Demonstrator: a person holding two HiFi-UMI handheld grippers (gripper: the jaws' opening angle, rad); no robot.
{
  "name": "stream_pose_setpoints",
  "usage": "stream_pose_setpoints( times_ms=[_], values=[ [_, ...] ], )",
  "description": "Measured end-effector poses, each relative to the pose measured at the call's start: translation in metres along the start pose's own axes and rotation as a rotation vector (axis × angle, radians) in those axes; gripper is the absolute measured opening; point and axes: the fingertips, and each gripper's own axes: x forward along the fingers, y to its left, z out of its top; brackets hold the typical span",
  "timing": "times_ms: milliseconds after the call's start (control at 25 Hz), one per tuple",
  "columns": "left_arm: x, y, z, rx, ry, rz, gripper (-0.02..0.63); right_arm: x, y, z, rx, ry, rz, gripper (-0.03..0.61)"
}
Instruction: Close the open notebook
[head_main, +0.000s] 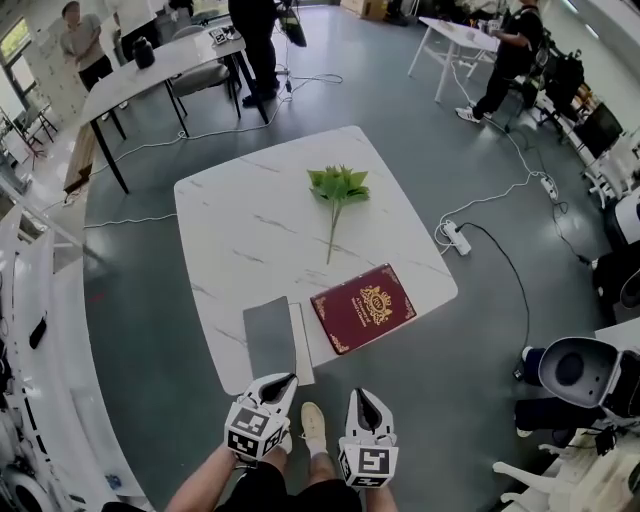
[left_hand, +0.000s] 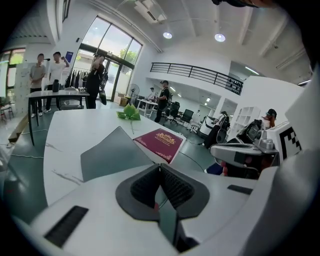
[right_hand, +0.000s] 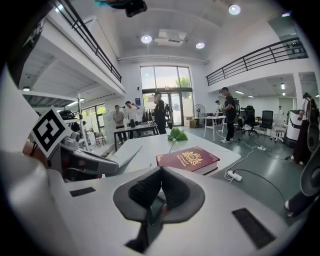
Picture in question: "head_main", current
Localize dark green bag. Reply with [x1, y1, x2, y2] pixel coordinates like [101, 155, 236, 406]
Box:
[276, 1, 308, 49]

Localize wooden board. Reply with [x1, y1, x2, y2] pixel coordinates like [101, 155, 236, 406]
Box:
[63, 124, 99, 194]

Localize red book with gold ornament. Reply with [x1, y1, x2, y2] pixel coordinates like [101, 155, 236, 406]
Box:
[309, 262, 418, 357]

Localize white folding table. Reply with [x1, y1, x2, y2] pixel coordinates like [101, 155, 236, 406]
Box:
[406, 15, 502, 104]

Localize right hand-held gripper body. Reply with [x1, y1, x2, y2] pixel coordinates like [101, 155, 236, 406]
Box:
[337, 434, 401, 491]

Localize brown cardboard box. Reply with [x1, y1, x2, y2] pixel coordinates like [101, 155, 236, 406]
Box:
[339, 0, 387, 22]

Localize white power cable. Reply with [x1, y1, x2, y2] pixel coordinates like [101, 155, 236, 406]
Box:
[433, 169, 547, 247]

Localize black pouch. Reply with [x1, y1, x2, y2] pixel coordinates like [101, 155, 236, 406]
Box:
[28, 310, 49, 351]

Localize white notebook with grey cover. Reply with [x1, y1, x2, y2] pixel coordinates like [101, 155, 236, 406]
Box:
[242, 295, 317, 389]

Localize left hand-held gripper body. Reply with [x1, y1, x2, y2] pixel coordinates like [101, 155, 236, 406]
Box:
[224, 396, 292, 464]

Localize white floor cable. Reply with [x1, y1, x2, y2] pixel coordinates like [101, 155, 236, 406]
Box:
[82, 213, 180, 231]

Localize person's black shorts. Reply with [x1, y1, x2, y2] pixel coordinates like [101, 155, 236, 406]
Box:
[102, 458, 362, 512]

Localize person's left forearm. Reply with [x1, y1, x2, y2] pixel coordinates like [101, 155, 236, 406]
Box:
[164, 444, 240, 512]

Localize long table with black legs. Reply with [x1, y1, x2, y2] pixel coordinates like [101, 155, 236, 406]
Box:
[79, 33, 272, 196]

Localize person's left leg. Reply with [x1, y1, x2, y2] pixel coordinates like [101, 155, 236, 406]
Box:
[258, 446, 290, 474]

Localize green leaf sprig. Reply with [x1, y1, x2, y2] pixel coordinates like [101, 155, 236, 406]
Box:
[305, 165, 372, 267]

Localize person's right cream shoe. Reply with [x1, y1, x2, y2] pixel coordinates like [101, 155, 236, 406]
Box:
[299, 401, 329, 459]

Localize white and black helmet shell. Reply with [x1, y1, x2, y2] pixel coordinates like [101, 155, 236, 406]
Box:
[538, 336, 640, 417]

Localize black jug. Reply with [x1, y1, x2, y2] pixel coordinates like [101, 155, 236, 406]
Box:
[131, 35, 156, 71]

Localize black power cable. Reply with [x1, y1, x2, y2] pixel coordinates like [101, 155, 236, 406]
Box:
[457, 222, 532, 362]

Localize white marble table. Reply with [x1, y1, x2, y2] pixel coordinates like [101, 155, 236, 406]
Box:
[172, 124, 460, 397]

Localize grey padded chair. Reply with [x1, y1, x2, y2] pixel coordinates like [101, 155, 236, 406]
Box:
[169, 24, 242, 122]

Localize pile of white gear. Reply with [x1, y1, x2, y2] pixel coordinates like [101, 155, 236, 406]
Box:
[491, 423, 640, 512]

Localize person's right forearm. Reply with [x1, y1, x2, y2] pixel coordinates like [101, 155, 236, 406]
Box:
[362, 487, 400, 512]

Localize person's leg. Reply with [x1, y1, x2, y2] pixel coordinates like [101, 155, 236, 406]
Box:
[258, 446, 290, 474]
[305, 449, 336, 485]

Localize person's right leg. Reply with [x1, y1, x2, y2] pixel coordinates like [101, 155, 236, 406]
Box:
[305, 449, 336, 485]

